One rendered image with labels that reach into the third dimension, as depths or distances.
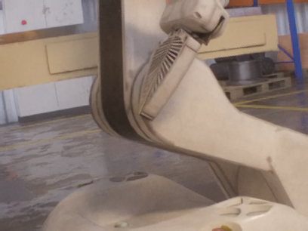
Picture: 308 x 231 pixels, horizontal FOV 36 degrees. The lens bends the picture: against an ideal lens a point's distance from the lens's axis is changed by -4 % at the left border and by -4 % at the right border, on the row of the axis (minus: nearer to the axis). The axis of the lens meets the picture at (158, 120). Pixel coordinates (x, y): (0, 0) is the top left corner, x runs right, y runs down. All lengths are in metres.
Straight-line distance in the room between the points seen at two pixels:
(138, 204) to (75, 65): 0.36
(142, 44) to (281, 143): 0.33
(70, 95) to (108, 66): 6.68
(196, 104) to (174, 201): 0.33
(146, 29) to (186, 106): 0.15
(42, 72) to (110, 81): 0.33
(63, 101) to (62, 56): 6.37
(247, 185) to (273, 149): 0.18
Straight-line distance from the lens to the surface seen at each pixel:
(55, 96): 7.50
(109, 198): 1.02
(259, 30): 1.40
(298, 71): 8.51
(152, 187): 1.06
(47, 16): 7.56
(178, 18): 0.65
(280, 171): 0.94
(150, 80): 0.64
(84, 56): 1.18
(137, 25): 0.82
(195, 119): 0.81
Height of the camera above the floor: 0.61
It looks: 7 degrees down
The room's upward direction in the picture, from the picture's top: 8 degrees counter-clockwise
